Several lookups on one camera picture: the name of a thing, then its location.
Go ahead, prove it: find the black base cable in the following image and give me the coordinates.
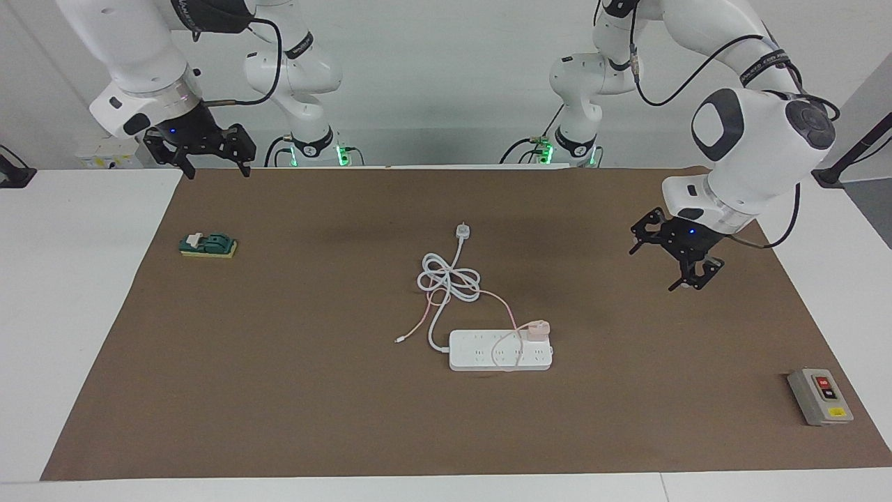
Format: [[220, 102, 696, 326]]
[[498, 132, 555, 166], [263, 135, 297, 168]]

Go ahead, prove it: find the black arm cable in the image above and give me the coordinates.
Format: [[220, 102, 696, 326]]
[[627, 35, 840, 250], [206, 17, 285, 107]]

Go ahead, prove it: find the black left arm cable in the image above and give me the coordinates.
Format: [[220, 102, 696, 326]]
[[627, 35, 840, 250]]

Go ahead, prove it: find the white wall socket box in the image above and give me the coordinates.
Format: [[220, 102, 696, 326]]
[[75, 136, 151, 169]]

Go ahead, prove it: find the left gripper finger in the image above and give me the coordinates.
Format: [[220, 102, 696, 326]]
[[668, 254, 725, 292], [629, 207, 671, 256]]

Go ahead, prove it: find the white power strip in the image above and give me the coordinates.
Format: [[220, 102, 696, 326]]
[[448, 329, 555, 372]]

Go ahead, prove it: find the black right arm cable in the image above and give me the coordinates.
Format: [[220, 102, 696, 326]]
[[206, 17, 285, 107]]

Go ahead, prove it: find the white power strip cable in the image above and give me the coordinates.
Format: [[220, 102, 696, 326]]
[[417, 223, 482, 353]]

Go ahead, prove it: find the black clamp stand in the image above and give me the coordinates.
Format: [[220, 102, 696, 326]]
[[812, 112, 892, 189], [0, 145, 37, 189]]

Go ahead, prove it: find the green knife switch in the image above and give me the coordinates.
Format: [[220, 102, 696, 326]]
[[179, 232, 238, 259]]

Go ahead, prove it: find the grey on-off switch box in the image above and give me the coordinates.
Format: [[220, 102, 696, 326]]
[[787, 367, 855, 427]]

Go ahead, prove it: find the pink charger cable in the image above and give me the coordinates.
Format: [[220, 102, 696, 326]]
[[394, 287, 530, 370]]

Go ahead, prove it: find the brown table mat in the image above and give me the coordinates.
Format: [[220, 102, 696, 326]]
[[40, 166, 892, 482]]

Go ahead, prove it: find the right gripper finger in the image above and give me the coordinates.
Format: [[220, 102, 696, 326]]
[[143, 129, 197, 181], [222, 124, 257, 177]]

